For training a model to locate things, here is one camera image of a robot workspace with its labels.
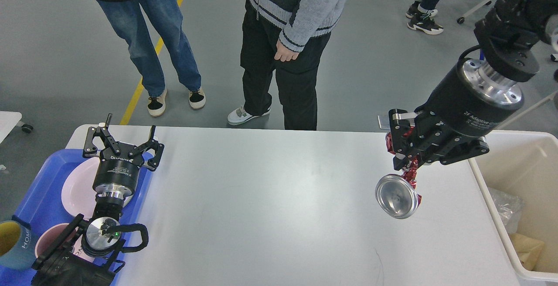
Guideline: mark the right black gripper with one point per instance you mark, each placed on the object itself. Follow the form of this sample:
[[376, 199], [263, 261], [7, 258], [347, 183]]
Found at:
[[470, 101]]

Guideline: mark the beige plastic bin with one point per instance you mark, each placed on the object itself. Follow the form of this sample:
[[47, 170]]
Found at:
[[524, 164]]

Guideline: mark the pink plate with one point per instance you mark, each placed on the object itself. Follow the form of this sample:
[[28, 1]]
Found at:
[[77, 194]]

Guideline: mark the left floor plate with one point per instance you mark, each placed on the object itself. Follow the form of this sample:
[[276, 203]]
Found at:
[[383, 122]]

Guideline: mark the dark teal mug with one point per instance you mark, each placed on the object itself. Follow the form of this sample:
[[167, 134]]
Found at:
[[18, 241]]

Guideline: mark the white side table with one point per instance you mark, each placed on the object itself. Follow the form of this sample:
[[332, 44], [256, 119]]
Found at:
[[8, 120]]

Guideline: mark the crushed red can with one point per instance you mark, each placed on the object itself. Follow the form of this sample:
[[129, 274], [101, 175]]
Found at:
[[396, 194]]

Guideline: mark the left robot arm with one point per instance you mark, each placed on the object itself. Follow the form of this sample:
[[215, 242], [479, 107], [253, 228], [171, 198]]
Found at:
[[86, 252]]

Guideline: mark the person in grey sweater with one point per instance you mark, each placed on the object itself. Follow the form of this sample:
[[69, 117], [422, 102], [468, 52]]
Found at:
[[284, 39]]

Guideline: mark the large foil sheet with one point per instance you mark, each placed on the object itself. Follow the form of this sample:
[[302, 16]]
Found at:
[[509, 208]]

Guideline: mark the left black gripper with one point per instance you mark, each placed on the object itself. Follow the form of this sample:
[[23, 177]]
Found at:
[[117, 172]]

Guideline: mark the person in blue jeans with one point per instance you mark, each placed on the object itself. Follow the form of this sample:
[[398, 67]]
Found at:
[[128, 20]]

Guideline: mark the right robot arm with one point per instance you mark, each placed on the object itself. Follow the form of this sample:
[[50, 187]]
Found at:
[[507, 48]]

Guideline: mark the person in dark jeans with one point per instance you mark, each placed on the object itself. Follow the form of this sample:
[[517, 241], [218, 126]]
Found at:
[[420, 15]]

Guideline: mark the pink mug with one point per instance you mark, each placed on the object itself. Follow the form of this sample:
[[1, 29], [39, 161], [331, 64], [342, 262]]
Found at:
[[51, 234]]

